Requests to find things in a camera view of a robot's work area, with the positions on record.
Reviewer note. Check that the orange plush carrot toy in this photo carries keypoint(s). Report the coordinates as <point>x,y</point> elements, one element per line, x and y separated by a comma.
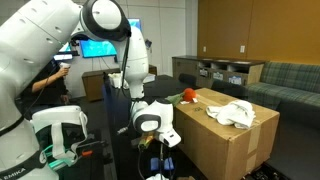
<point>187,95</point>

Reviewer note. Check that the blue cloth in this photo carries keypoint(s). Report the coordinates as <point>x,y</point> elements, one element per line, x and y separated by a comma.
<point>157,164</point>

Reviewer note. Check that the white towel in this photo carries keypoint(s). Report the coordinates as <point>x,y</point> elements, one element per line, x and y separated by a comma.
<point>239,113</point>

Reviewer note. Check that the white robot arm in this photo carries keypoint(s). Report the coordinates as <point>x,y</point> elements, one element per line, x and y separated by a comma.
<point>29,40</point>

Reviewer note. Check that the brown cardboard box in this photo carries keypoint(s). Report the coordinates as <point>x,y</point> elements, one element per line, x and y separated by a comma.
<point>224,152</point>

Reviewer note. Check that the black office chair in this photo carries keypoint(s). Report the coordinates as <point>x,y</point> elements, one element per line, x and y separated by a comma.
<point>187,78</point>

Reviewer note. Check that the white storage bin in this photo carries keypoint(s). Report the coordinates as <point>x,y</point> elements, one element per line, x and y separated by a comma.
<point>116,80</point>

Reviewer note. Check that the wooden recycling cabinet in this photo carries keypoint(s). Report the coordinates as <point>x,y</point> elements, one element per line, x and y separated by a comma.
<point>206,70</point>

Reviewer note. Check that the low wooden bench cabinet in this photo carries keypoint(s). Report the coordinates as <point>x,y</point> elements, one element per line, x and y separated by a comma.
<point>93,82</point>

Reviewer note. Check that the white vr headset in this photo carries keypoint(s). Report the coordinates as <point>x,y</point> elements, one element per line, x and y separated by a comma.
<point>54,118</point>

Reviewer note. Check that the person in black shirt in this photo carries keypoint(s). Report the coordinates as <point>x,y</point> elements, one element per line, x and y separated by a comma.
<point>46,90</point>

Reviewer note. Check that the green plaid sofa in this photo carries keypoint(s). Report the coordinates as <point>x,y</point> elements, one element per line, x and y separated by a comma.
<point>286,82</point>

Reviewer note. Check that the wall mounted tv screen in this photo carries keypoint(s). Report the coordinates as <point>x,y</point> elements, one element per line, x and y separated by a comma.
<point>89,49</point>

